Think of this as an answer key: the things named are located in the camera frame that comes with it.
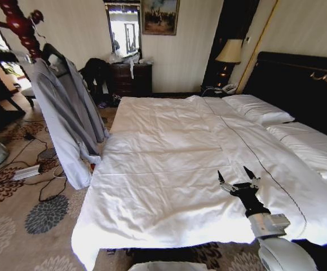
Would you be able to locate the black clothes hanger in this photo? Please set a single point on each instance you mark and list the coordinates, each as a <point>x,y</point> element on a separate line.
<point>48,50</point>

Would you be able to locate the dark wooden headboard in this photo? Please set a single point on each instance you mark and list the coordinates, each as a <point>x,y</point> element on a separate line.
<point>296,87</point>

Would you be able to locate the white pillow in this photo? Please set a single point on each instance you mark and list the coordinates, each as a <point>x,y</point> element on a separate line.
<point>310,144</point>
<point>256,108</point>

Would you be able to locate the white bed duvet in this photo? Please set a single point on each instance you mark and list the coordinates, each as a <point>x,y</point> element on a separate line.
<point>169,169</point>

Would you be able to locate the black clothing heap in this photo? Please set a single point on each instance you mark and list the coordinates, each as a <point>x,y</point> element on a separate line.
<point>97,72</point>

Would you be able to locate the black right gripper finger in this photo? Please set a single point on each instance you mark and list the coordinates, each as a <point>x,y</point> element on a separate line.
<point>250,175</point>
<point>222,180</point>

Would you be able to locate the white hanging cloth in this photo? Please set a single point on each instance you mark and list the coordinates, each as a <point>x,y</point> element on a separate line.
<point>131,69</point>

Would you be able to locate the grey shirt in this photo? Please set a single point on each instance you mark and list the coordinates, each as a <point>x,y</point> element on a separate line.
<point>65,118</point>

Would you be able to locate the white robot front shell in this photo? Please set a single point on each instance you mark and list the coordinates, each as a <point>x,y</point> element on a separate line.
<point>166,266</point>

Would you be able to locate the framed painting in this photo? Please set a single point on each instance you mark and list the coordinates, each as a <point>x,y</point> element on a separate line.
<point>159,17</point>

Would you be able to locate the clear plastic bags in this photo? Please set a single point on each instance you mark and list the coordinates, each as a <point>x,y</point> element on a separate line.
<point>141,60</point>

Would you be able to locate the beige shade table lamp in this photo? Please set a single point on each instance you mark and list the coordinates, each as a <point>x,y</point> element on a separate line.
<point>229,52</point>

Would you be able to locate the dark wooden chair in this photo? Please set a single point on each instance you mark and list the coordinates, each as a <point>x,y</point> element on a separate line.
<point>28,94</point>

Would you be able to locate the dark red coat stand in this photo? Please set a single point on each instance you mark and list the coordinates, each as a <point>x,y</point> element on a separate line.
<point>22,28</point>

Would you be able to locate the white telephone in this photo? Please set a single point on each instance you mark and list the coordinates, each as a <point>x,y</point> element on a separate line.
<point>230,88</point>

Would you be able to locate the dark wooden dresser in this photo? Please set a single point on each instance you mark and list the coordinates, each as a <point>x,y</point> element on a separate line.
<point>138,82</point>

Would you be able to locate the wall mirror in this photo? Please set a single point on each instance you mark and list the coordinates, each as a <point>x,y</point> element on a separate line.
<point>125,31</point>

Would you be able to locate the dark nightstand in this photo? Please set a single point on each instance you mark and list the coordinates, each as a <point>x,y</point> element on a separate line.
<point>210,91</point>

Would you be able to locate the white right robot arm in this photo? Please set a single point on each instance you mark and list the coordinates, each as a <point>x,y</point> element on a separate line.
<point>282,251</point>

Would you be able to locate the white power strip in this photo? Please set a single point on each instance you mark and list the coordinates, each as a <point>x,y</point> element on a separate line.
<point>25,172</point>

